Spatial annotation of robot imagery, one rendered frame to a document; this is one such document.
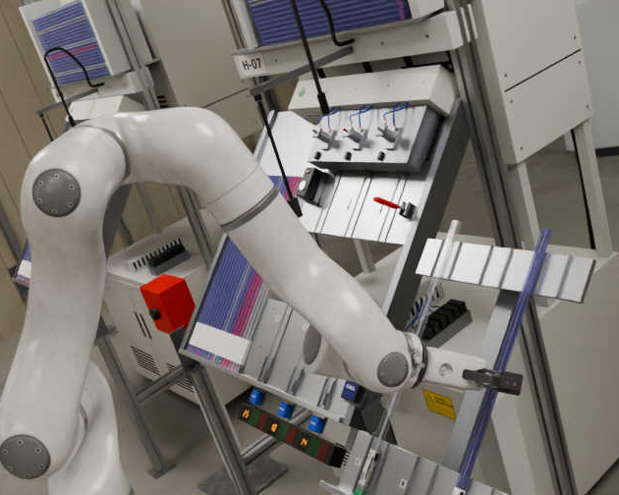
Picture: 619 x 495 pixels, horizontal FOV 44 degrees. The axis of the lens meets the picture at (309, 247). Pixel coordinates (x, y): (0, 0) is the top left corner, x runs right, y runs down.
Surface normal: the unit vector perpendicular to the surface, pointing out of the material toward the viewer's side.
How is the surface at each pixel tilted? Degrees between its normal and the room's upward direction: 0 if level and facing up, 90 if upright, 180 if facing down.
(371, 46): 90
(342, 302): 46
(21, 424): 64
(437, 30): 90
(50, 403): 72
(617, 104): 90
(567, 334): 90
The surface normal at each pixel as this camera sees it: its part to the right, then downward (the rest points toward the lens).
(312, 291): -0.21, -0.48
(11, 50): 0.72, 0.03
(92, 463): -0.02, -0.73
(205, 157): 0.14, 0.18
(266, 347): -0.72, -0.36
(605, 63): -0.55, 0.45
